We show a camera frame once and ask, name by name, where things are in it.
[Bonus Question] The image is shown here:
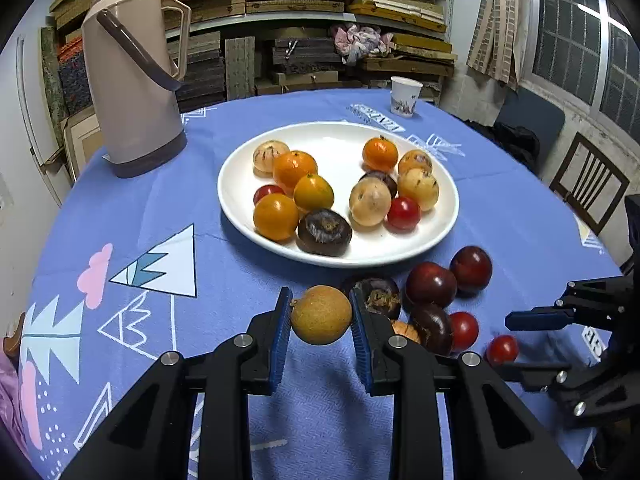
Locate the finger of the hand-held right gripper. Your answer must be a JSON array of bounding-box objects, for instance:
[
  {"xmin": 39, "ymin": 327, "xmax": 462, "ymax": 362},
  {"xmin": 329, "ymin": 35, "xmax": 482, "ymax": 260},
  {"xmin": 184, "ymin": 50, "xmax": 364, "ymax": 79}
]
[
  {"xmin": 505, "ymin": 276, "xmax": 638, "ymax": 332},
  {"xmin": 492, "ymin": 360, "xmax": 640, "ymax": 428}
]

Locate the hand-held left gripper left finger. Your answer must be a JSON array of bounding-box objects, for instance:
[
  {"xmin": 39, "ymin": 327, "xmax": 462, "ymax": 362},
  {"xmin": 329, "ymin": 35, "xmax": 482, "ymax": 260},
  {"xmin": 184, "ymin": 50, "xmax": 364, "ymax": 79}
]
[{"xmin": 60, "ymin": 287, "xmax": 293, "ymax": 480}]

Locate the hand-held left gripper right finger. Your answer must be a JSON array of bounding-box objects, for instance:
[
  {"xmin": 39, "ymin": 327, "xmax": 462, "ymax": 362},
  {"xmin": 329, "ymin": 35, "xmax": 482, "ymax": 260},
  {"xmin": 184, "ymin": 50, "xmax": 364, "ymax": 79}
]
[{"xmin": 349, "ymin": 287, "xmax": 583, "ymax": 480}]

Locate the small orange mandarin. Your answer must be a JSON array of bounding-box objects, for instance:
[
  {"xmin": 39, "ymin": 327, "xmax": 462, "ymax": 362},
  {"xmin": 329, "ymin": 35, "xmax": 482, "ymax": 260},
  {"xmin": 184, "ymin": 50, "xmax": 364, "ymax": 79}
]
[
  {"xmin": 253, "ymin": 193, "xmax": 300, "ymax": 242},
  {"xmin": 272, "ymin": 150, "xmax": 319, "ymax": 196},
  {"xmin": 293, "ymin": 173, "xmax": 335, "ymax": 212},
  {"xmin": 362, "ymin": 136, "xmax": 399, "ymax": 173}
]

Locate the white round plate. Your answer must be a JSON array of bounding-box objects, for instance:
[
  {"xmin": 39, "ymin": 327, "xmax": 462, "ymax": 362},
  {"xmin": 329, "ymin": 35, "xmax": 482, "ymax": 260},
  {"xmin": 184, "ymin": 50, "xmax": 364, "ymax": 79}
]
[{"xmin": 217, "ymin": 121, "xmax": 460, "ymax": 268}]

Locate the dark red plum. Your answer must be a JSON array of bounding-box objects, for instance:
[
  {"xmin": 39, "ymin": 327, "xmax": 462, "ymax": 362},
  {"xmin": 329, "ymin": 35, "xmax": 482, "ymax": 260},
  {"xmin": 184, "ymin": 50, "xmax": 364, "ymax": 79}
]
[
  {"xmin": 405, "ymin": 261, "xmax": 457, "ymax": 309},
  {"xmin": 449, "ymin": 246, "xmax": 493, "ymax": 293}
]

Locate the wooden chair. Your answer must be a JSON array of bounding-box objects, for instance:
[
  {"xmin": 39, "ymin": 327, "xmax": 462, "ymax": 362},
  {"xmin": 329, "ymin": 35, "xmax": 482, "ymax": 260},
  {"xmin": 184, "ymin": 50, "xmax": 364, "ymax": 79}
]
[{"xmin": 549, "ymin": 132, "xmax": 631, "ymax": 236}]

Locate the black cloth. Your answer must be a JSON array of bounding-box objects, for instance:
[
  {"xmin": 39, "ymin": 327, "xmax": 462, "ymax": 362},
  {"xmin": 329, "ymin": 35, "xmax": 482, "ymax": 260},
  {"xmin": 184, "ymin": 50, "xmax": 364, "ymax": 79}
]
[{"xmin": 460, "ymin": 120, "xmax": 541, "ymax": 176}]

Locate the blue printed tablecloth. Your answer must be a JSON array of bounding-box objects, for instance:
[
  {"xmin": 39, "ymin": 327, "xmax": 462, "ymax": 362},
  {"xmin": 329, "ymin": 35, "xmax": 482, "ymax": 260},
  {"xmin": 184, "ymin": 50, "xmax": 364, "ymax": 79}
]
[{"xmin": 17, "ymin": 89, "xmax": 628, "ymax": 480}]

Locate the dark blue chair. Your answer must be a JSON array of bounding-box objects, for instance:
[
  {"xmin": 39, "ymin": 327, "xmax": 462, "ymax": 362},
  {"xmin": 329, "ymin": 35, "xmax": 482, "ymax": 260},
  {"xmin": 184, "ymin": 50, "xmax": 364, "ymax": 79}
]
[{"xmin": 495, "ymin": 87, "xmax": 567, "ymax": 148}]

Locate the white paper cup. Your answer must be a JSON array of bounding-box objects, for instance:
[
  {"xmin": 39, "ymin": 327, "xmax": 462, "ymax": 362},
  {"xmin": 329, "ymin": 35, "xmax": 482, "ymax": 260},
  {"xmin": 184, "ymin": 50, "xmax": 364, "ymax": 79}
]
[{"xmin": 389, "ymin": 76, "xmax": 423, "ymax": 119}]

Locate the brown wooden piece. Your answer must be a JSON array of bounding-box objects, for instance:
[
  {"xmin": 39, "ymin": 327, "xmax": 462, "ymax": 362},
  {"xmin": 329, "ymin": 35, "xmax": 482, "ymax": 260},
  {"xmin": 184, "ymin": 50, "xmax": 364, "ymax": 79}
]
[{"xmin": 2, "ymin": 312, "xmax": 27, "ymax": 358}]

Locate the framed picture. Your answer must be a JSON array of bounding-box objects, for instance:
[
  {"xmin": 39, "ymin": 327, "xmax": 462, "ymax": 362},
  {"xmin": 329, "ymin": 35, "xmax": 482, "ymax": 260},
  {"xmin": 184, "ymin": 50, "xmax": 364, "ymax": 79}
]
[{"xmin": 60, "ymin": 107, "xmax": 106, "ymax": 181}]

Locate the barred window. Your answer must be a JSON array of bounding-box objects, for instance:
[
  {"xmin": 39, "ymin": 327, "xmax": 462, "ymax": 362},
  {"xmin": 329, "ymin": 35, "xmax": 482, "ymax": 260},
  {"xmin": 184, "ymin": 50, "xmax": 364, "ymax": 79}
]
[{"xmin": 520, "ymin": 0, "xmax": 640, "ymax": 136}]

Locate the striped beige curtain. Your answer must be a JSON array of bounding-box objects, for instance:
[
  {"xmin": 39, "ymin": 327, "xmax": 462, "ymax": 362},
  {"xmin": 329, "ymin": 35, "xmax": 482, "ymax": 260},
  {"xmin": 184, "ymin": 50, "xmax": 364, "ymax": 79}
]
[{"xmin": 466, "ymin": 0, "xmax": 531, "ymax": 92}]

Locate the beige thermos jug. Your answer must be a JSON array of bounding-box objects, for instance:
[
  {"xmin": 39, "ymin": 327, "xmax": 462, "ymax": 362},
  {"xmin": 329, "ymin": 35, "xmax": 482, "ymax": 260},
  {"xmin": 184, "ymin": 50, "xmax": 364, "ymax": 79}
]
[{"xmin": 81, "ymin": 0, "xmax": 192, "ymax": 179}]

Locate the pink crumpled cloth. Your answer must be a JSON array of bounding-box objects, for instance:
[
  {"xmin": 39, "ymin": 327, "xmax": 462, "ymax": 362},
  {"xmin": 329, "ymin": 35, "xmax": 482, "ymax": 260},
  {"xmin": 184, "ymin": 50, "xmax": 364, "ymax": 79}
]
[{"xmin": 331, "ymin": 24, "xmax": 394, "ymax": 66}]

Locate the white shelf rack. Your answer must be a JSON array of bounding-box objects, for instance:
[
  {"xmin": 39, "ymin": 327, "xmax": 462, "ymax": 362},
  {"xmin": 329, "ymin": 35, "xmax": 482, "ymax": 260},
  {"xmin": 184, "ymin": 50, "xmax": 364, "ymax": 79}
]
[{"xmin": 165, "ymin": 0, "xmax": 457, "ymax": 106}]

